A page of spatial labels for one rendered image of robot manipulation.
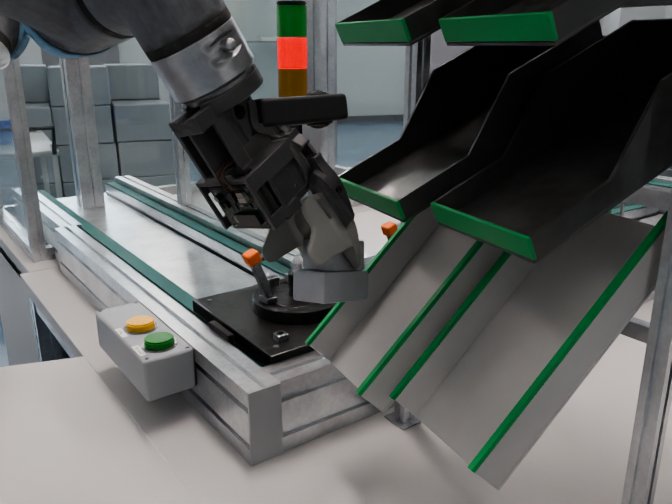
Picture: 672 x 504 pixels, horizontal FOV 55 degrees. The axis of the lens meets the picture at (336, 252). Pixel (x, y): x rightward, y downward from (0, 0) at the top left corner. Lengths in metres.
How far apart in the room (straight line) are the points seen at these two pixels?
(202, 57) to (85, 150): 1.40
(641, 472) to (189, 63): 0.53
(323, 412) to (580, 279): 0.38
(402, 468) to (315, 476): 0.11
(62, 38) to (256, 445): 0.49
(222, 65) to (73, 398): 0.64
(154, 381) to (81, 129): 1.11
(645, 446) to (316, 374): 0.38
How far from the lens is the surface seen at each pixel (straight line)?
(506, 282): 0.68
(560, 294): 0.66
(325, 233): 0.59
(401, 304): 0.75
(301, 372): 0.82
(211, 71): 0.53
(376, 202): 0.65
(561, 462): 0.88
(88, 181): 1.92
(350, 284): 0.63
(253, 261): 0.91
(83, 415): 0.99
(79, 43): 0.62
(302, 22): 1.12
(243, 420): 0.81
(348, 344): 0.77
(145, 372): 0.89
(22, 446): 0.95
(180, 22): 0.52
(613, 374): 1.11
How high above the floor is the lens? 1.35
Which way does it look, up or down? 18 degrees down
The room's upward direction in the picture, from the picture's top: straight up
